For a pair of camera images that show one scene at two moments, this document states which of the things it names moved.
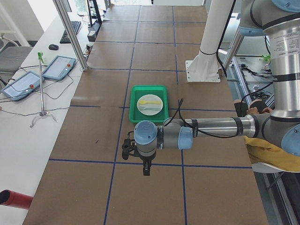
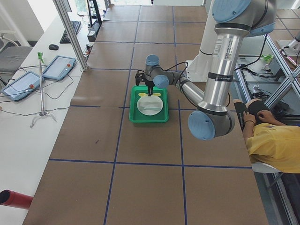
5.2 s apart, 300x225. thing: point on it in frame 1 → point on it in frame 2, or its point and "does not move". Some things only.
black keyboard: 76,25 does not move
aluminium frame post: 72,35 does not move
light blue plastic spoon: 144,108 does not move
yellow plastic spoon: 143,102 → 144,94
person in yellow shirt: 261,151 does not move
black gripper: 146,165 → 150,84
